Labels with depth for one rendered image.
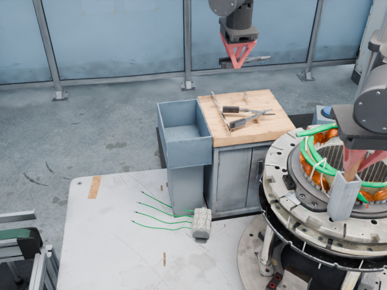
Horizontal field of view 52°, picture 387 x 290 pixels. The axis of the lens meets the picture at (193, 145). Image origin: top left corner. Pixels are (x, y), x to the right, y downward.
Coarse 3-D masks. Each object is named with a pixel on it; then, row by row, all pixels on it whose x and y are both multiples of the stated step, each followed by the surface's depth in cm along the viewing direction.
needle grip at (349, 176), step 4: (360, 160) 59; (356, 164) 59; (352, 168) 60; (356, 168) 60; (344, 172) 62; (348, 172) 61; (352, 172) 60; (344, 176) 62; (348, 176) 61; (352, 176) 61; (348, 180) 61; (352, 180) 62
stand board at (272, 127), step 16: (208, 96) 103; (224, 96) 103; (240, 96) 103; (256, 96) 103; (272, 96) 103; (208, 112) 97; (240, 112) 97; (272, 112) 97; (224, 128) 92; (240, 128) 92; (256, 128) 92; (272, 128) 92; (288, 128) 92; (224, 144) 90
